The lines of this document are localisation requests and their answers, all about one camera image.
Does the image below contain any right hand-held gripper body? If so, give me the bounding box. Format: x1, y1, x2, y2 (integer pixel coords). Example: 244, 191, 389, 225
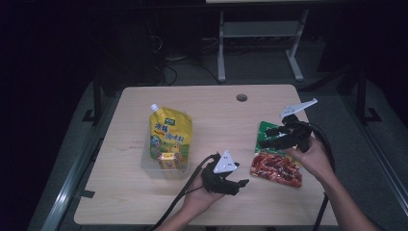
279, 97, 319, 154

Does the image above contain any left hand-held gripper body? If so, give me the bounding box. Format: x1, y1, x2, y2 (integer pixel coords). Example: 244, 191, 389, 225
200, 149, 241, 196

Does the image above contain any green packet of red snacks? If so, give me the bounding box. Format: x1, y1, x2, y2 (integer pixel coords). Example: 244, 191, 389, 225
249, 120, 304, 190

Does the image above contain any yellow and red small box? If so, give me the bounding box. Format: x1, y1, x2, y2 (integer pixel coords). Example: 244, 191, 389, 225
157, 151, 181, 171

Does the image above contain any yellow green spout pouch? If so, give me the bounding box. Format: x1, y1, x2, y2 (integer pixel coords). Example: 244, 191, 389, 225
148, 103, 193, 164

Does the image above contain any clear plastic container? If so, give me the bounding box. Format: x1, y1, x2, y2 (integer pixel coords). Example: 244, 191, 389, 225
140, 128, 191, 180

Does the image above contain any person's left hand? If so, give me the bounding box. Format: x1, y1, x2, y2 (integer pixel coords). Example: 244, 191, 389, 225
182, 171, 226, 214

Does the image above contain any person's right hand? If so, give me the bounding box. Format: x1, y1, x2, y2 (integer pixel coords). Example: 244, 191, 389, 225
284, 134, 337, 185

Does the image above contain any black metal stand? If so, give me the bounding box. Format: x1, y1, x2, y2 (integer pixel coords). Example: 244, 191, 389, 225
81, 72, 111, 127
336, 63, 383, 127

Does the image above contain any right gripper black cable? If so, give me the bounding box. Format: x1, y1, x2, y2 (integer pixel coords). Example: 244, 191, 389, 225
307, 122, 337, 231

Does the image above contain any black floor cable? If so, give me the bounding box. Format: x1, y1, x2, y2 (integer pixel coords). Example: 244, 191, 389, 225
159, 61, 223, 87

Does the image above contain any aluminium frame rail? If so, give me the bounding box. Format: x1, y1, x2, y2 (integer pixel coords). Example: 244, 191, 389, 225
361, 127, 408, 210
40, 137, 108, 231

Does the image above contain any white metal desk frame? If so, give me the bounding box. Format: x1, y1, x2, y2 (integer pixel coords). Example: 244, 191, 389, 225
205, 0, 311, 83

